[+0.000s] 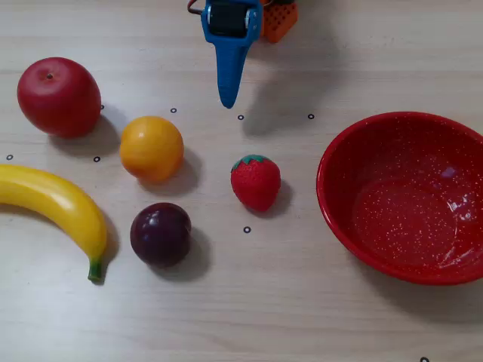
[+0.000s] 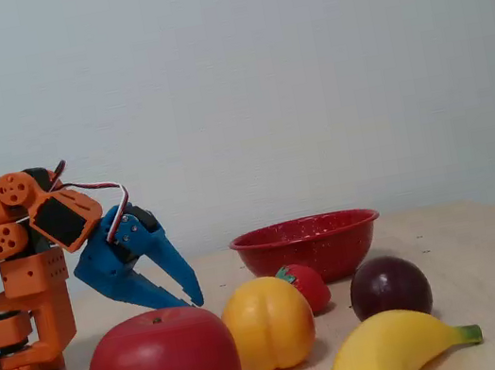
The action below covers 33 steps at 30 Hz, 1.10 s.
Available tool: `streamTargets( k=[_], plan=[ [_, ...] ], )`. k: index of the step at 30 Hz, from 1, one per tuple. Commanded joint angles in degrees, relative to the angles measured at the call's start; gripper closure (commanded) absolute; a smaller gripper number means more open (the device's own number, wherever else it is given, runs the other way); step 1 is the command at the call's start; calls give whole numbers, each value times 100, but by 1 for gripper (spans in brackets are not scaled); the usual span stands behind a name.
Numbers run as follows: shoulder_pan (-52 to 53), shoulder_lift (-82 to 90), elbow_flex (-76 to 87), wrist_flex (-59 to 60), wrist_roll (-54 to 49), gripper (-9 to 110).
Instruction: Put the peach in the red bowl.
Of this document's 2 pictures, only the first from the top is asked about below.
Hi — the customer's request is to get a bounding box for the dark purple toy plum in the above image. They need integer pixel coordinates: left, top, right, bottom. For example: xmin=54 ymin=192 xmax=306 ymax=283
xmin=129 ymin=202 xmax=192 ymax=268

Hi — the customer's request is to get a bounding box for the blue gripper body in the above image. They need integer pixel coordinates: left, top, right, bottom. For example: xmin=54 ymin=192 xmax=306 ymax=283
xmin=200 ymin=0 xmax=264 ymax=43

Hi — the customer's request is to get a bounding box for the red toy apple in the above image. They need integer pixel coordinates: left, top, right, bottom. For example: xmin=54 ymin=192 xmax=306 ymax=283
xmin=16 ymin=57 xmax=103 ymax=140

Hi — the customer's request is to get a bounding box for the yellow toy banana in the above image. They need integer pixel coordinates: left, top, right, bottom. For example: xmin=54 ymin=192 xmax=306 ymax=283
xmin=0 ymin=164 xmax=109 ymax=284

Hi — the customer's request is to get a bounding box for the orange yellow toy peach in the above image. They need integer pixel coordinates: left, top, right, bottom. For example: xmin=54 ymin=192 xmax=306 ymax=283
xmin=119 ymin=115 xmax=186 ymax=183

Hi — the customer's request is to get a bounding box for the red speckled enamel bowl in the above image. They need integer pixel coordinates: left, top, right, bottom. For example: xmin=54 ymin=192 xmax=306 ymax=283
xmin=315 ymin=111 xmax=483 ymax=287

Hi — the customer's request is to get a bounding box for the red toy strawberry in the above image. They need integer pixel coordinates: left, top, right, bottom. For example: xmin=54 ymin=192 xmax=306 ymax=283
xmin=230 ymin=154 xmax=282 ymax=213

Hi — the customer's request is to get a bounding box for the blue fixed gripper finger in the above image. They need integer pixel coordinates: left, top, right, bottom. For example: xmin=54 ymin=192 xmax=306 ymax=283
xmin=213 ymin=38 xmax=251 ymax=110

